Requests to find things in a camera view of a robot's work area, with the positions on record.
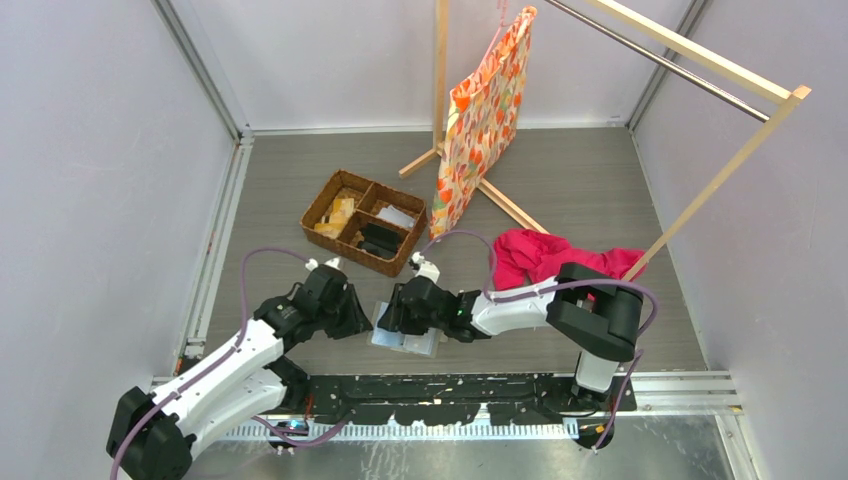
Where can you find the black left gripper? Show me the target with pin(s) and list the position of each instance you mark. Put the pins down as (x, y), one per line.
(356, 321)

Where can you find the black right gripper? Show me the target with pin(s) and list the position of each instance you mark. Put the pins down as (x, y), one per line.
(397, 317)

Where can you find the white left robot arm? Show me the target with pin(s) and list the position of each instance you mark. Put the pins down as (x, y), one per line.
(159, 434)

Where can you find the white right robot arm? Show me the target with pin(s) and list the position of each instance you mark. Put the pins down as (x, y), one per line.
(603, 316)

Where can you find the black VIP cards in basket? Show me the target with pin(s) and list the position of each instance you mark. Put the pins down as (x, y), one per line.
(379, 241)

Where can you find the white VIP cards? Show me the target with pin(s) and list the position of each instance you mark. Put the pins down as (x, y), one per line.
(397, 217)

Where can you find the gold VIP cards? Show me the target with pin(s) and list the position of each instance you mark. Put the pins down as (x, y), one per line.
(340, 212)

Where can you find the brown woven divided basket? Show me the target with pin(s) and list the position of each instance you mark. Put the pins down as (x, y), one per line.
(367, 222)

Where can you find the pink cloth garment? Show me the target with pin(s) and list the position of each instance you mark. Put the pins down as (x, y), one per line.
(524, 254)

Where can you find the floral orange paper bag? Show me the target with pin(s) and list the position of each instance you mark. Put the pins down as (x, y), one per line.
(481, 124)

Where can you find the wooden clothes rack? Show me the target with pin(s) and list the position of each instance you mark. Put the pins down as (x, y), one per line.
(676, 44)

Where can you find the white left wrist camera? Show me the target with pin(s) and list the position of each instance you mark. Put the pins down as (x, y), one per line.
(334, 263)

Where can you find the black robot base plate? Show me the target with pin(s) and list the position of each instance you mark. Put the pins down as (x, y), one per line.
(447, 399)

